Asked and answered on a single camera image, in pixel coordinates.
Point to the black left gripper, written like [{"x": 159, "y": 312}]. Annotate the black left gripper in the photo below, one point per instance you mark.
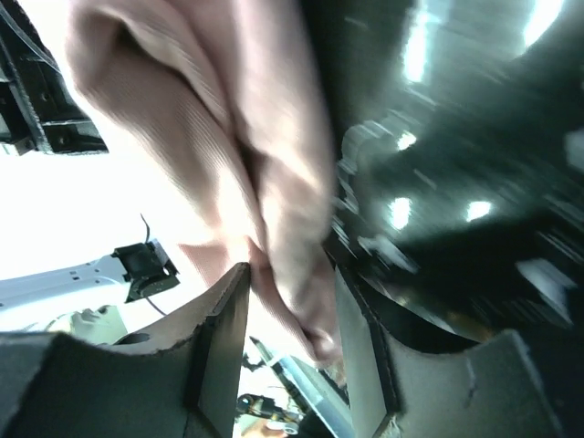
[{"x": 37, "y": 113}]

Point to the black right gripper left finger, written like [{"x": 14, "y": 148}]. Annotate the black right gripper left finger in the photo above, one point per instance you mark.
[{"x": 178, "y": 377}]

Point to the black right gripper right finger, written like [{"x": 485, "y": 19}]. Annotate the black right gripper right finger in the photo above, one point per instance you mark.
[{"x": 408, "y": 378}]

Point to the pink printed t-shirt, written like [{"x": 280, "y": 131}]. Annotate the pink printed t-shirt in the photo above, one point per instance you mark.
[{"x": 215, "y": 108}]

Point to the aluminium frame rail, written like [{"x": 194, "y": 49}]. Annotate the aluminium frame rail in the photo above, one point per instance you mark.
[{"x": 310, "y": 390}]

